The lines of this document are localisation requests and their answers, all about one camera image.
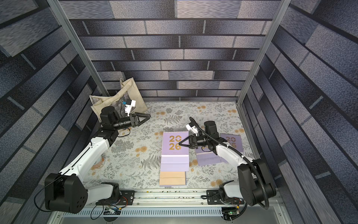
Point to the peach 2026 calendar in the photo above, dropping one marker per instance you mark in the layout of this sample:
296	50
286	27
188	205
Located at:
172	178

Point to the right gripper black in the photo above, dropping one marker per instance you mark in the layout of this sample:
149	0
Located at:
193	140

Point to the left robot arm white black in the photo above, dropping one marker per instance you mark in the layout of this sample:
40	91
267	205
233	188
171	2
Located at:
73	174

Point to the cream canvas tote bag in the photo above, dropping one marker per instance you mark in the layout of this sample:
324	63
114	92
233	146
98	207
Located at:
128	87

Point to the left aluminium frame post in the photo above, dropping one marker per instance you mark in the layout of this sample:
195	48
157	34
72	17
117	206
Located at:
70	32

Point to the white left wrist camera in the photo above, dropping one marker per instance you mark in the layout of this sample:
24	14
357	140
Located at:
128	106

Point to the right aluminium frame post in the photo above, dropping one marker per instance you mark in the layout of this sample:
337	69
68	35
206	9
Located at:
262	51

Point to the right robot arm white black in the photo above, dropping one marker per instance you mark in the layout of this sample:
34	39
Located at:
255	183

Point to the purple 2026 calendar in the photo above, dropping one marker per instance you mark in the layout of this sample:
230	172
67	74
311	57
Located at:
206	157
174	158
234	140

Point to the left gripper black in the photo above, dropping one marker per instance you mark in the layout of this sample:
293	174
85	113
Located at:
134	122

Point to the aluminium frame post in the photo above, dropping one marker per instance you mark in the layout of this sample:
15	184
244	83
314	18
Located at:
70	32
262	51

